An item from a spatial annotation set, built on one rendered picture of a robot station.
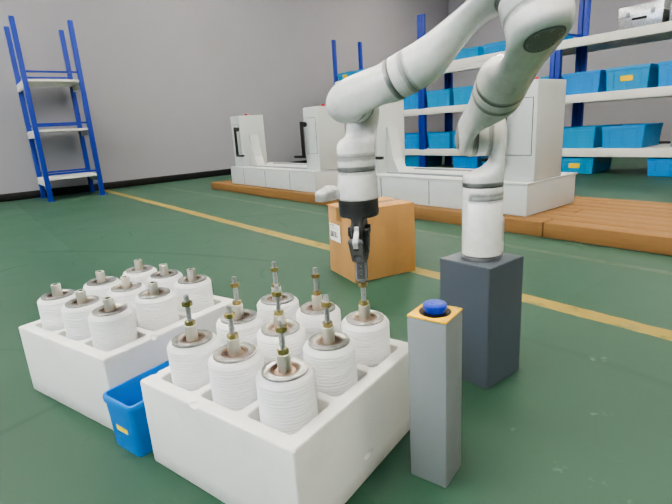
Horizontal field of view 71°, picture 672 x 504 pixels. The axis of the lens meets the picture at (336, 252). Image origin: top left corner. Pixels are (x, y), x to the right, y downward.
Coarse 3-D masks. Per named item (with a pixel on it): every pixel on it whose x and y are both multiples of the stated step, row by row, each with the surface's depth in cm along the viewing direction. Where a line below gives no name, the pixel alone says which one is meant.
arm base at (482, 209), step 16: (464, 192) 108; (480, 192) 105; (496, 192) 105; (464, 208) 109; (480, 208) 106; (496, 208) 106; (464, 224) 110; (480, 224) 107; (496, 224) 107; (464, 240) 111; (480, 240) 108; (496, 240) 108; (464, 256) 112; (480, 256) 109; (496, 256) 109
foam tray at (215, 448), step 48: (144, 384) 89; (384, 384) 87; (192, 432) 83; (240, 432) 74; (336, 432) 76; (384, 432) 89; (192, 480) 87; (240, 480) 77; (288, 480) 69; (336, 480) 77
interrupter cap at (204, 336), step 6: (198, 330) 92; (204, 330) 92; (180, 336) 90; (198, 336) 90; (204, 336) 90; (210, 336) 89; (174, 342) 88; (180, 342) 88; (186, 342) 88; (192, 342) 87; (198, 342) 87; (204, 342) 87
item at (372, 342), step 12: (348, 324) 92; (384, 324) 91; (360, 336) 90; (372, 336) 90; (384, 336) 91; (360, 348) 91; (372, 348) 90; (384, 348) 92; (360, 360) 91; (372, 360) 91
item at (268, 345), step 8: (304, 328) 93; (256, 336) 91; (264, 336) 89; (288, 336) 88; (296, 336) 89; (304, 336) 91; (264, 344) 88; (272, 344) 87; (288, 344) 88; (296, 344) 89; (264, 352) 89; (272, 352) 88; (296, 352) 89; (264, 360) 89
